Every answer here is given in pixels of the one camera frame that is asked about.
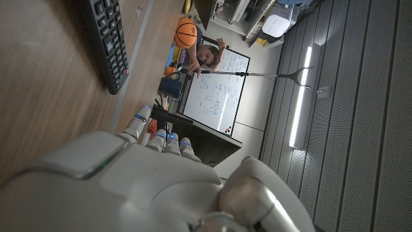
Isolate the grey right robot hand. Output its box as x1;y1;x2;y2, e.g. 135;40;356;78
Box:
0;104;318;232

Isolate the black TV remote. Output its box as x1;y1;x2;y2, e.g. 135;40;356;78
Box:
73;0;130;95

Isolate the black computer monitor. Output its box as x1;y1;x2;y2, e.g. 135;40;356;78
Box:
172;112;243;167

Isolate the black monitor stand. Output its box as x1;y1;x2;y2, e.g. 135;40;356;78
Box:
150;105;194;129

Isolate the black framed whiteboard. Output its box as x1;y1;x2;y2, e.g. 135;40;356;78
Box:
178;37;251;138

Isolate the blue rectangular box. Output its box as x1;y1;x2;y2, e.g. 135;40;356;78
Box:
164;43;177;69

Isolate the person in dark shirt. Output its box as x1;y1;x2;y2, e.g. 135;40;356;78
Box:
165;25;228;80

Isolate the black pole with forked end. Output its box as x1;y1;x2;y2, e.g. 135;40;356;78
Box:
179;66;315;90

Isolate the orange mini basketball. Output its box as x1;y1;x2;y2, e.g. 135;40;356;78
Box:
173;16;198;50

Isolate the long ceiling light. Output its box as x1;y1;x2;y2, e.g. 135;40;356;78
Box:
288;46;313;149

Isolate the white shelf cabinet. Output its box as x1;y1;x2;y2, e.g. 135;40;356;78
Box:
211;0;278;37

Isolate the white ceiling sensor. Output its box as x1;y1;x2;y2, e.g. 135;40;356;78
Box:
317;85;332;99

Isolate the white perforated appliance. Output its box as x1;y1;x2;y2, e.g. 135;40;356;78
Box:
261;6;294;39

